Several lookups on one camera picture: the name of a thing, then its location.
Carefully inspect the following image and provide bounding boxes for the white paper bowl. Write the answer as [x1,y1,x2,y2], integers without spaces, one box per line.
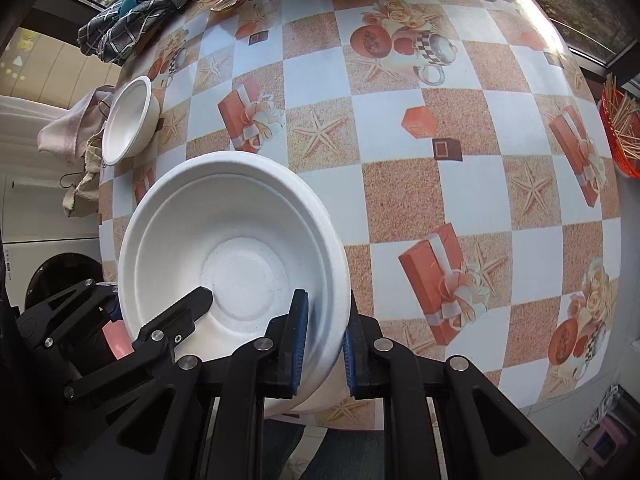
[101,76,161,166]
[117,151,351,417]

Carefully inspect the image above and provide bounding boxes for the checkered printed tablecloth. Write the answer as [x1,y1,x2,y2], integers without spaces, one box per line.
[97,0,623,433]

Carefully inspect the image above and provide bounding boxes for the grey plaid cloth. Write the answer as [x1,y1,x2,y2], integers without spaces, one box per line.
[77,0,188,64]

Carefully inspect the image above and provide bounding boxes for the pink towel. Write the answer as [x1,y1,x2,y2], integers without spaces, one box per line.
[37,87,118,162]

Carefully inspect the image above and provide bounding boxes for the hanging towels on rack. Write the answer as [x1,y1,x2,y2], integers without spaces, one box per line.
[62,132,110,217]

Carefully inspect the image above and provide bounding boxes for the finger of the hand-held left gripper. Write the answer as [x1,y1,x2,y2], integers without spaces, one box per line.
[17,279,121,352]
[62,286,215,411]

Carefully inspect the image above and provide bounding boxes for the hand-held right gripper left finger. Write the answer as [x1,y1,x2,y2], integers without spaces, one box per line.
[60,289,311,480]

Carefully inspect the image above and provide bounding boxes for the pink plastic stool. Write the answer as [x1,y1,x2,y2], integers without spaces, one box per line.
[579,416,626,468]

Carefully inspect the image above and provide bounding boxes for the red plastic basket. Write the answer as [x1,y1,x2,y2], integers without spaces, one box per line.
[597,87,640,179]

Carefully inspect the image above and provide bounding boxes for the white washing machine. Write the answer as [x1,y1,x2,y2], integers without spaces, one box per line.
[0,237,121,316]

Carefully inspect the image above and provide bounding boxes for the bundle of wooden toothpicks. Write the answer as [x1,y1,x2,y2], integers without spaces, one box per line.
[601,74,640,161]

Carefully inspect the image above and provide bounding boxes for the pink square plate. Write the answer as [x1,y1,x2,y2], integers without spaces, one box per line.
[100,320,135,361]

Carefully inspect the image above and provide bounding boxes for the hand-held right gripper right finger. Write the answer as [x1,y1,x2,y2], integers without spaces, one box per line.
[341,290,586,480]

